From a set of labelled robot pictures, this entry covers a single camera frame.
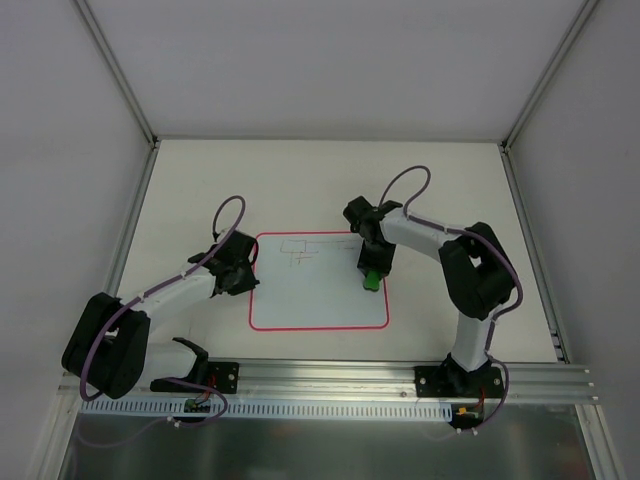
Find green whiteboard eraser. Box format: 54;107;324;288
363;270;383;292

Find pink framed whiteboard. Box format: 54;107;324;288
249;231;390;332

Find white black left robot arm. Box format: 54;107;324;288
61;231;259;402

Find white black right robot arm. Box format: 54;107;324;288
343;196;522;398

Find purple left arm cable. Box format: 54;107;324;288
74;195;247;446

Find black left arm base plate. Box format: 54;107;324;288
150;361;240;394

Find aluminium mounting rail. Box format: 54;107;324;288
57;357;599;404

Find white slotted cable duct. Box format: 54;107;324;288
80;396;453;423

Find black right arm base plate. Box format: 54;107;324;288
414;365;504;399

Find aluminium left frame post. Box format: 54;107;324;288
71;0;158;149

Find aluminium frame post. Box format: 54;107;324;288
500;0;600;152
71;0;158;149

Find aluminium right frame post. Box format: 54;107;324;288
500;0;600;152

